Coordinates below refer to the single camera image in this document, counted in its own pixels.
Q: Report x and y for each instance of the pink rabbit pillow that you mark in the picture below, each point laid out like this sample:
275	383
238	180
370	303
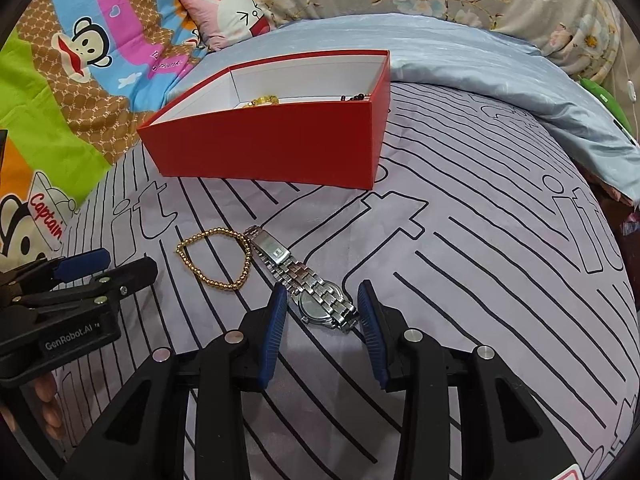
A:
225	15

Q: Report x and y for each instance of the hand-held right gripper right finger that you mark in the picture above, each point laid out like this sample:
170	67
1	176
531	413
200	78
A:
375	335

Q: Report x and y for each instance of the grey striped bed sheet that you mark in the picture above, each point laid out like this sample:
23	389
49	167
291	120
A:
475	285

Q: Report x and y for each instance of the green plastic object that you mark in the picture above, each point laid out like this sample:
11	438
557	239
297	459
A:
607	97

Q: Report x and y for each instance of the dark bedside furniture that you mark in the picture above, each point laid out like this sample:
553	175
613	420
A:
625	230

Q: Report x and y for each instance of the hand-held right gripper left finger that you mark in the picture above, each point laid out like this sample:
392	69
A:
272	335

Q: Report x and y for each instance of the person's left hand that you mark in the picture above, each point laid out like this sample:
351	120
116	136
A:
50	405

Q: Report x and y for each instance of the red cardboard box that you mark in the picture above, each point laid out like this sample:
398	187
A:
275	145

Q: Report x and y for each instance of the colourful cartoon monkey blanket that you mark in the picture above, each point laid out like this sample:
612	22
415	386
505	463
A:
125	35

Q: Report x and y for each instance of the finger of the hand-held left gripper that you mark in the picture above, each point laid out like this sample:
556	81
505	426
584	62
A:
125	275
82	262

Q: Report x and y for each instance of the silver metal wristwatch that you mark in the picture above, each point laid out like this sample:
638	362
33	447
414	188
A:
320	305

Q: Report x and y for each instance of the light blue satin blanket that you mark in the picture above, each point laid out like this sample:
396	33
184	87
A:
450	50

